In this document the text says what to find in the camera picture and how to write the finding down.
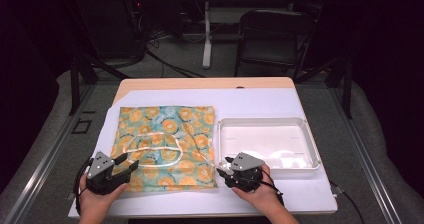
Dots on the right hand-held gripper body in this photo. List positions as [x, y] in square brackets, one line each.
[245, 170]

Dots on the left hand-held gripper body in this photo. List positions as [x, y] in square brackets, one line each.
[100, 165]

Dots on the fruit print cloth bag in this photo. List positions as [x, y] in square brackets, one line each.
[166, 127]

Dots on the person's right hand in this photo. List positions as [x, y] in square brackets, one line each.
[260, 195]

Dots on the person's left hand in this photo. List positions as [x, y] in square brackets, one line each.
[96, 204]

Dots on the white plastic tray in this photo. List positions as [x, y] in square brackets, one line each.
[266, 137]

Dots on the white table mat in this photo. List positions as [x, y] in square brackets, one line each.
[200, 97]

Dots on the black metal stand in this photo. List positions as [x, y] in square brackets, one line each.
[75, 84]
[348, 90]

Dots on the white desk leg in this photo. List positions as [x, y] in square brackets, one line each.
[207, 34]

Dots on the black equipment cabinet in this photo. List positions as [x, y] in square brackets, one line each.
[113, 30]

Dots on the aluminium floor rail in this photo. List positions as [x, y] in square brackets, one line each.
[33, 180]
[366, 170]

